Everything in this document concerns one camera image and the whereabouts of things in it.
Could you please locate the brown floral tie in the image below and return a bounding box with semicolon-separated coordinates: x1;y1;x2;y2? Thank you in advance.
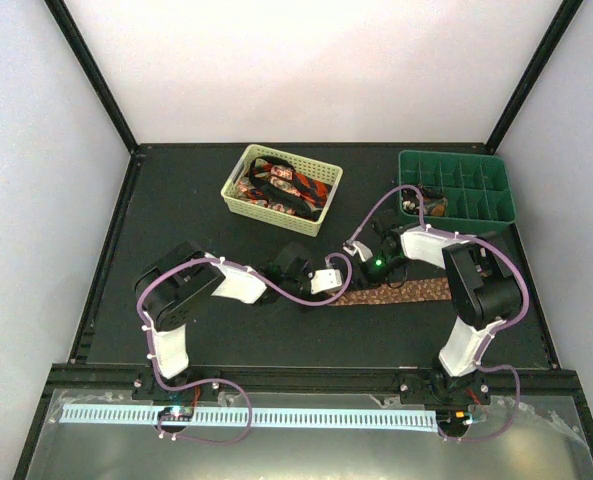
332;277;452;307

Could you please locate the cream plastic basket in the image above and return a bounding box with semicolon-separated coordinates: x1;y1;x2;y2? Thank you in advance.
221;144;343;237

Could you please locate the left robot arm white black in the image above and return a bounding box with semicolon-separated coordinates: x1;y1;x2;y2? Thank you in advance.
134;242;344;399

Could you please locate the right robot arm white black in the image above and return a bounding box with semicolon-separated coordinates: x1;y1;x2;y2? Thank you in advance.
343;224;529;403

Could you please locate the rolled dark floral tie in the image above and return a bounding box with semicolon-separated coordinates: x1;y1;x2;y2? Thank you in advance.
401;185;448;217

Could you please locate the red black striped tie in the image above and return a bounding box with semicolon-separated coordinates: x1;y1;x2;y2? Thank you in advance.
245;157;333;221

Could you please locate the pink floral black tie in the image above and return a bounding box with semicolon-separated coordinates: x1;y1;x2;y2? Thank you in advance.
234;164;309;216

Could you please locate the green divided organizer tray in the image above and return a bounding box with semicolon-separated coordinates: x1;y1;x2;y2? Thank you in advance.
398;150;515;234

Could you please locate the right controller board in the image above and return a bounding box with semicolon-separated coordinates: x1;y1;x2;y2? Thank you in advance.
436;401;489;441

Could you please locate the controller board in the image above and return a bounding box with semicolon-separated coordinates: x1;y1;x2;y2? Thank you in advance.
436;401;489;441
157;389;200;423

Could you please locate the left controller board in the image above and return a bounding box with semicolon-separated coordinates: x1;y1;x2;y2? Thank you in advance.
157;389;200;423

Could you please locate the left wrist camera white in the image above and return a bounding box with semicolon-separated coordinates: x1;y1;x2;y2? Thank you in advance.
310;268;343;295

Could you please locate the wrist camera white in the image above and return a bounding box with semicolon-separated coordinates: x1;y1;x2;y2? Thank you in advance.
310;268;343;295
343;240;373;262

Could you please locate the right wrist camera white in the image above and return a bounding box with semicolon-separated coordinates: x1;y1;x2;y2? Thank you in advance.
343;240;373;262

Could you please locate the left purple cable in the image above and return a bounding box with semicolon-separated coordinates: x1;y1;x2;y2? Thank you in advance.
139;253;353;391

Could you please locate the purple cable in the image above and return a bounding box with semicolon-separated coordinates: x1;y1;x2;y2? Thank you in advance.
139;253;353;391
345;184;531;446

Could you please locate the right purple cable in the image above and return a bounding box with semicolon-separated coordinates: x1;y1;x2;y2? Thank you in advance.
345;184;531;446

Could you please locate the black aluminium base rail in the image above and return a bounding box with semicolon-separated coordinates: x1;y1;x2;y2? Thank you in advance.
41;364;588;412

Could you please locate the light blue slotted cable duct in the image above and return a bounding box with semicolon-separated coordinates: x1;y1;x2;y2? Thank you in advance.
58;404;438;433

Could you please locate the right black frame post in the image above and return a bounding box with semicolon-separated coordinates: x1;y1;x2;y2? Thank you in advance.
485;0;584;154

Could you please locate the black frame post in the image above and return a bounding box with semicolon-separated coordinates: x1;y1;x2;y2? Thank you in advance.
485;0;584;154
44;0;139;154

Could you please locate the left black frame post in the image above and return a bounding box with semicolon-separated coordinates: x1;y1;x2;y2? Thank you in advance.
44;0;139;154

